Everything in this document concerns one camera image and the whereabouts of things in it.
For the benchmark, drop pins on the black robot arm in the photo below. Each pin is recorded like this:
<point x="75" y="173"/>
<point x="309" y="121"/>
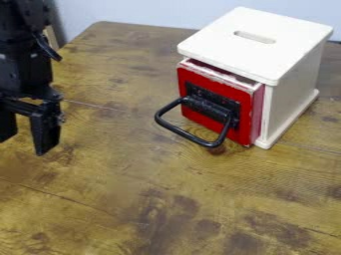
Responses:
<point x="23" y="20"/>

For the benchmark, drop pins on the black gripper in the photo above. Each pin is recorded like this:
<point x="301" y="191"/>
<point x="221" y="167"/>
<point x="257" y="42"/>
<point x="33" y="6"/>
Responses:
<point x="26" y="91"/>

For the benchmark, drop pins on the black metal drawer handle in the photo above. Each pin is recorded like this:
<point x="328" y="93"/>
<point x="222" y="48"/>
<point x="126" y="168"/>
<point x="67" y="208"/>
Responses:
<point x="216" y="113"/>

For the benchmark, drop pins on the white wooden box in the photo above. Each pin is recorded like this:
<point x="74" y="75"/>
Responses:
<point x="272" y="49"/>

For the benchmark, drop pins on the red drawer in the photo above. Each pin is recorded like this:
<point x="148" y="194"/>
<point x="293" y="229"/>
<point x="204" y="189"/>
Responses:
<point x="228" y="92"/>

